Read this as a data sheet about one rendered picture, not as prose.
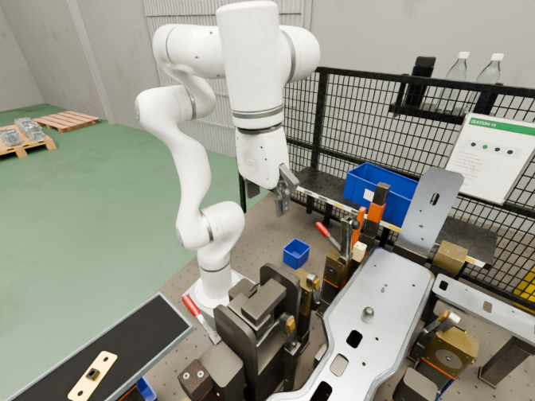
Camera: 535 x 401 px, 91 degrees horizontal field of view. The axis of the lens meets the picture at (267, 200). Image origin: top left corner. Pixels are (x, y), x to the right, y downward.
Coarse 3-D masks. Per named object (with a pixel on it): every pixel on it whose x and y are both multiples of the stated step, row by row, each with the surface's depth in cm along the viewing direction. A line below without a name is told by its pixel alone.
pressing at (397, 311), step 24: (360, 264) 94; (384, 264) 94; (408, 264) 94; (360, 288) 86; (408, 288) 86; (336, 312) 79; (360, 312) 79; (384, 312) 79; (408, 312) 79; (336, 336) 73; (384, 336) 73; (408, 336) 73; (360, 360) 67; (384, 360) 67; (312, 384) 63; (336, 384) 63; (360, 384) 63
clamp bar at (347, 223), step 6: (348, 216) 82; (342, 222) 81; (348, 222) 80; (354, 222) 80; (342, 228) 82; (348, 228) 81; (354, 228) 80; (342, 234) 83; (348, 234) 82; (342, 240) 84; (348, 240) 86; (342, 246) 85; (348, 246) 87; (342, 252) 86; (348, 252) 89
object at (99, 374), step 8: (104, 352) 53; (96, 360) 52; (112, 360) 52; (88, 368) 51; (96, 368) 51; (104, 368) 51; (88, 376) 49; (96, 376) 50; (80, 384) 49; (88, 384) 49; (96, 384) 49; (72, 392) 48; (88, 392) 48; (80, 400) 47
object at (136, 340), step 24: (144, 312) 61; (168, 312) 61; (120, 336) 56; (144, 336) 56; (168, 336) 56; (72, 360) 52; (120, 360) 52; (144, 360) 52; (48, 384) 49; (72, 384) 49; (120, 384) 49
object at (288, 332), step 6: (282, 318) 66; (288, 318) 66; (294, 318) 68; (282, 324) 66; (288, 324) 66; (294, 324) 67; (282, 330) 68; (288, 330) 67; (294, 330) 69; (282, 336) 69; (288, 336) 67; (294, 336) 70; (288, 342) 68; (294, 342) 70; (288, 348) 70
